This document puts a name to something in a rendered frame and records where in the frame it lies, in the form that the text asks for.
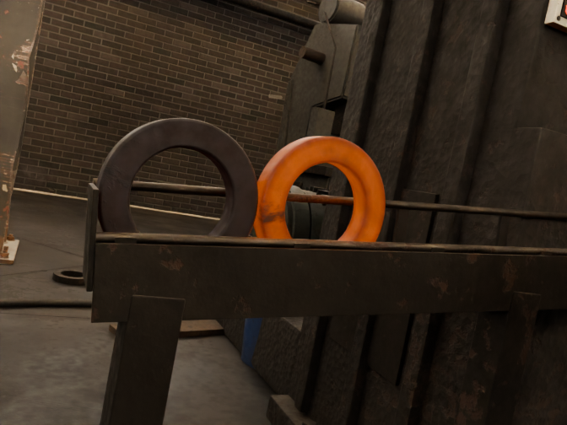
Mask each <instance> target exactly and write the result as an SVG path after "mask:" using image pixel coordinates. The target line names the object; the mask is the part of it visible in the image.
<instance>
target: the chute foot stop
mask: <svg viewBox="0 0 567 425"><path fill-rule="evenodd" d="M98 204H99V189H98V188H97V187H96V186H95V184H93V183H89V189H88V201H87V214H86V227H85V240H84V264H83V277H84V284H85V287H86V291H87V292H92V290H93V278H94V265H95V241H96V229H97V216H98Z"/></svg>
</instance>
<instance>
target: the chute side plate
mask: <svg viewBox="0 0 567 425"><path fill-rule="evenodd" d="M514 291H516V292H523V293H535V294H541V299H540V303H539V306H538V309H567V256H535V255H507V254H477V253H447V252H418V251H389V250H330V249H301V248H272V247H242V246H213V245H155V244H126V243H96V244H95V257H94V281H93V292H92V305H91V318H90V322H91V323H103V322H127V317H128V313H129V308H130V303H131V298H132V296H133V295H144V296H155V297H165V298H175V299H185V300H186V302H185V307H184V311H183V316H182V320H219V319H248V318H278V317H306V316H335V315H393V314H422V313H451V312H480V311H509V309H510V302H511V298H512V294H513V292H514Z"/></svg>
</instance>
